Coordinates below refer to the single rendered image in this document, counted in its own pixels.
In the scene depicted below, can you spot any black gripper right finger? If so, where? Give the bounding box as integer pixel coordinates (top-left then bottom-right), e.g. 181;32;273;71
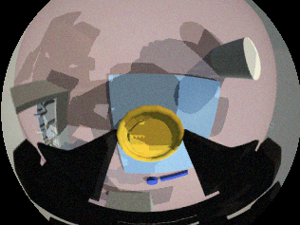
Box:
181;130;258;197

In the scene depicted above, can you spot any light blue flat mat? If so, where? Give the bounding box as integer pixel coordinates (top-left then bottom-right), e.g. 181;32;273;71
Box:
108;73;220;174

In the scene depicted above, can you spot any blue spoon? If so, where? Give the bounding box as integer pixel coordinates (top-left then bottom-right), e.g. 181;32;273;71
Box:
146;170;188;185

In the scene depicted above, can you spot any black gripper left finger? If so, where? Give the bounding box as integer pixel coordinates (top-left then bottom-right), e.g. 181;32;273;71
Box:
37;128;117;201

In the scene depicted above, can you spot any yellow plate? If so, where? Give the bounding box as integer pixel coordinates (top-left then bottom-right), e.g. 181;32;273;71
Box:
116;105;184;161

